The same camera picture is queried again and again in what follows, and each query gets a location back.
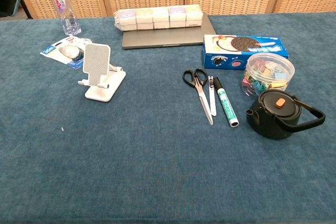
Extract black handled scissors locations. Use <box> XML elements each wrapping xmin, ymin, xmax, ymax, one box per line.
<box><xmin>182</xmin><ymin>68</ymin><xmax>214</xmax><ymax>126</ymax></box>

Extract grey closed laptop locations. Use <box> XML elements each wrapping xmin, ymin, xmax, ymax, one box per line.
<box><xmin>121</xmin><ymin>14</ymin><xmax>217</xmax><ymax>50</ymax></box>

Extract pack of tissue packets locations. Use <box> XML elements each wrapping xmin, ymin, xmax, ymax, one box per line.
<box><xmin>113</xmin><ymin>4</ymin><xmax>204</xmax><ymax>31</ymax></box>

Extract clear jar of binder clips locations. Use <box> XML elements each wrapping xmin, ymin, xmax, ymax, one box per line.
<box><xmin>241</xmin><ymin>52</ymin><xmax>296</xmax><ymax>97</ymax></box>

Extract blue Oreo cookie box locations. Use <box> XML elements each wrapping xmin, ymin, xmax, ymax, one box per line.
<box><xmin>203</xmin><ymin>34</ymin><xmax>290</xmax><ymax>71</ymax></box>

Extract green and white marker pen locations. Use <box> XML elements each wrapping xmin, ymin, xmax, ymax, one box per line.
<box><xmin>213</xmin><ymin>77</ymin><xmax>240</xmax><ymax>127</ymax></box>

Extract black teapot with handle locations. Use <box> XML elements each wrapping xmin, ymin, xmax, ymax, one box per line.
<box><xmin>246</xmin><ymin>89</ymin><xmax>326</xmax><ymax>141</ymax></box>

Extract tape measure blister pack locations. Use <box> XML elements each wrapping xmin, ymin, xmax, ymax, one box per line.
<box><xmin>39</xmin><ymin>36</ymin><xmax>92</xmax><ymax>70</ymax></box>

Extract white folding phone stand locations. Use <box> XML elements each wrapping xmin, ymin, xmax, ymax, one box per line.
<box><xmin>77</xmin><ymin>42</ymin><xmax>127</xmax><ymax>103</ymax></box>

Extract clear plastic water bottle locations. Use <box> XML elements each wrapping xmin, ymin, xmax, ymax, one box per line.
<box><xmin>46</xmin><ymin>0</ymin><xmax>82</xmax><ymax>37</ymax></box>

